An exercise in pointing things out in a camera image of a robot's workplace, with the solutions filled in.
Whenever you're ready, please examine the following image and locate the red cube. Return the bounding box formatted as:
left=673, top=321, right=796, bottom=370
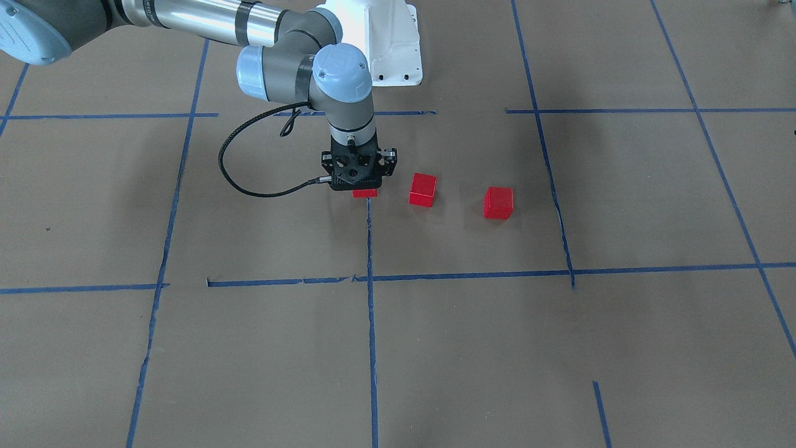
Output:
left=351, top=189, right=379, bottom=198
left=409, top=172, right=438, bottom=208
left=483, top=186, right=515, bottom=220

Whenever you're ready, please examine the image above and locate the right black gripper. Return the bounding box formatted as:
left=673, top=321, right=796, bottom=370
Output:
left=321, top=140, right=398, bottom=191

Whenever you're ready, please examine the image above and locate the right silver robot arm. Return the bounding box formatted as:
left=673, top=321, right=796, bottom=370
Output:
left=1, top=1, right=398, bottom=198

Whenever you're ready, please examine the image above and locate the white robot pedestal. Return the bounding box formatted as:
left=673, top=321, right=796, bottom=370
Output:
left=321, top=1, right=423, bottom=87

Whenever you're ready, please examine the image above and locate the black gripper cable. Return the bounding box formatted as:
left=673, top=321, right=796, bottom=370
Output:
left=218, top=102, right=333, bottom=198

